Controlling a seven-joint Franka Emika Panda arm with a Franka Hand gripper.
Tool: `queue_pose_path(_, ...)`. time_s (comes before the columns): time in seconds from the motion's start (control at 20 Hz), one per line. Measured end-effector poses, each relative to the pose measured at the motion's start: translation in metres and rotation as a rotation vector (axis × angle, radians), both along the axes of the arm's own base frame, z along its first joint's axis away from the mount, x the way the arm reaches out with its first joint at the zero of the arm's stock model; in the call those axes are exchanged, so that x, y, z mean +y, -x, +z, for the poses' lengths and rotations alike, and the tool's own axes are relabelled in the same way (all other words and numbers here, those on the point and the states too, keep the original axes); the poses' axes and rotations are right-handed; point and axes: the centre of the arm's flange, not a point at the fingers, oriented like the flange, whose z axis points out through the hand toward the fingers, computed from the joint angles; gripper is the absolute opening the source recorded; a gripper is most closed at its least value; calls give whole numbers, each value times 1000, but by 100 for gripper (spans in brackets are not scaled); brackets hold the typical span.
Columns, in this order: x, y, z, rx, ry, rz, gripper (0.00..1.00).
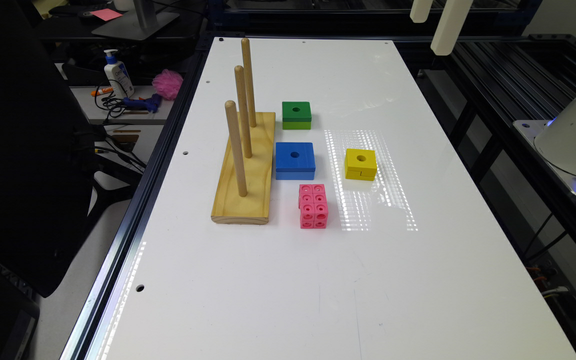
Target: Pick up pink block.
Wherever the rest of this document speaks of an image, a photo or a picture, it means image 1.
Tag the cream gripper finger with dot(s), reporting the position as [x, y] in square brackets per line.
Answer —
[449, 27]
[420, 10]

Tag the green square block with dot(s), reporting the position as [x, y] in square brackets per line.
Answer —
[296, 115]

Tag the yellow square block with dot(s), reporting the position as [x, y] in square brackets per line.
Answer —
[360, 164]

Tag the rear wooden peg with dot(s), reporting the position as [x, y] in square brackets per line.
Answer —
[248, 78]

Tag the wooden peg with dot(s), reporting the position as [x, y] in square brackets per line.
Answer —
[236, 147]
[243, 111]
[248, 78]

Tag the middle wooden peg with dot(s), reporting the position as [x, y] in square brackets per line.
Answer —
[243, 111]

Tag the blue square block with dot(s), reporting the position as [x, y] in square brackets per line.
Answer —
[294, 161]

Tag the front wooden peg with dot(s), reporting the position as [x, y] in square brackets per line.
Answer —
[236, 147]

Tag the pink cube cluster block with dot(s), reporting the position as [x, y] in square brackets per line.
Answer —
[313, 206]

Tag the wooden peg board base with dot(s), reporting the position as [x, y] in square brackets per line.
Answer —
[229, 207]

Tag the pink bath pouf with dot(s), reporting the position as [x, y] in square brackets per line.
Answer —
[167, 84]

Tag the silver monitor stand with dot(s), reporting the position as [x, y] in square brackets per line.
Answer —
[139, 21]

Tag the blue glue gun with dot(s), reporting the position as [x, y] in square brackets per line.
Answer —
[151, 104]

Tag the white lotion pump bottle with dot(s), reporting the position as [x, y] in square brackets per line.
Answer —
[117, 75]

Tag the pink sticky note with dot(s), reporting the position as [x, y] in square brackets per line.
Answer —
[106, 14]

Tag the black aluminium frame rack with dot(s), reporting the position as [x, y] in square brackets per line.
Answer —
[477, 93]

